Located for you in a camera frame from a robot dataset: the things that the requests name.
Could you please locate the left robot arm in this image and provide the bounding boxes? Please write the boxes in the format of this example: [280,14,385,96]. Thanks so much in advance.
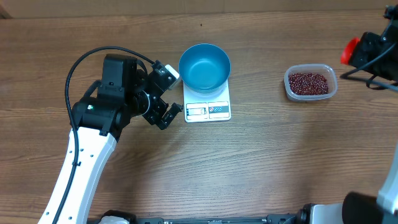
[39,54,183,223]

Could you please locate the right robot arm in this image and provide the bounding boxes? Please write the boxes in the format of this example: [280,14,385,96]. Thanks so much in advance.
[285,29,397,223]

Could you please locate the orange measuring scoop blue handle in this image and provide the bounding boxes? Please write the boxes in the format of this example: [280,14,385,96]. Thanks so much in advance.
[340,37,360,65]

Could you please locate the blue bowl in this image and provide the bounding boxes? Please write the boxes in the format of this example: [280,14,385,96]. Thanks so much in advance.
[178,44,231,93]

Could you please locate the red adzuki beans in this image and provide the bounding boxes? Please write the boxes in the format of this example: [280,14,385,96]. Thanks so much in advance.
[288,73,329,95]

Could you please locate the white digital kitchen scale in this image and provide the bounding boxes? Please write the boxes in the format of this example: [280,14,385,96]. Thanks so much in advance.
[183,82,232,123]

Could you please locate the clear plastic container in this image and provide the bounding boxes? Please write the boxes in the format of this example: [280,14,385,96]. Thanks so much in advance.
[284,63,338,102]

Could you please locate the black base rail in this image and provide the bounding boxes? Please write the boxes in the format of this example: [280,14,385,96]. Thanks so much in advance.
[86,210,311,224]

